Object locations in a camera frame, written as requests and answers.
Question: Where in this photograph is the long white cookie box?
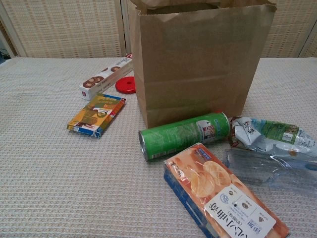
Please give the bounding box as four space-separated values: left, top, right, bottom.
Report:
79 53 134 101

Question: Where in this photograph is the woven folding screen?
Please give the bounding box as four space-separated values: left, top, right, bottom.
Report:
0 0 317 59

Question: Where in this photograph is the beige woven tablecloth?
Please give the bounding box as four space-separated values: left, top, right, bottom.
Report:
0 57 317 238

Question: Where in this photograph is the brown paper shopping bag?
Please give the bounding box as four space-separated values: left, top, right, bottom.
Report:
128 0 277 129

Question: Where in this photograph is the green chips can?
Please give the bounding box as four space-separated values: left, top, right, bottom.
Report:
138 112 232 162

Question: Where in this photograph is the red round disc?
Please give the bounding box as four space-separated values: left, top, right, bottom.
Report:
115 76 136 95

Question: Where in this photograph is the orange cookie box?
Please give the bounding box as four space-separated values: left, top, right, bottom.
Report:
162 142 291 238

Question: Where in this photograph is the clear plastic bottle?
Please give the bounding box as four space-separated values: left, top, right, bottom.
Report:
222 148 317 199

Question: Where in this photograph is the yellow colourful snack packet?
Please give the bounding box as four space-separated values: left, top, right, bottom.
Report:
66 93 126 138

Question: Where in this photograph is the white green snack bag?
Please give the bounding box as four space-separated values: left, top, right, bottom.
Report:
227 116 317 159

